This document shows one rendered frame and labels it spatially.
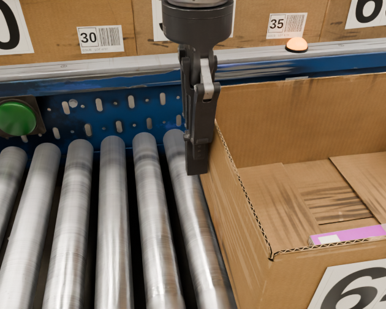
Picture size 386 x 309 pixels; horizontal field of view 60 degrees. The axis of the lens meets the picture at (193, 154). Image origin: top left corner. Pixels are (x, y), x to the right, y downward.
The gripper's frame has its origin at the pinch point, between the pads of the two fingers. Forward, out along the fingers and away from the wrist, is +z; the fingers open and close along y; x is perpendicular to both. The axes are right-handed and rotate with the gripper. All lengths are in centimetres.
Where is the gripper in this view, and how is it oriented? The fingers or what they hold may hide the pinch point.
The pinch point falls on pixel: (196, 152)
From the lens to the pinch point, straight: 47.2
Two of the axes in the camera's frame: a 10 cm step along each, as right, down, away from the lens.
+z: 0.0, 7.8, 6.2
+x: 9.8, -1.2, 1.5
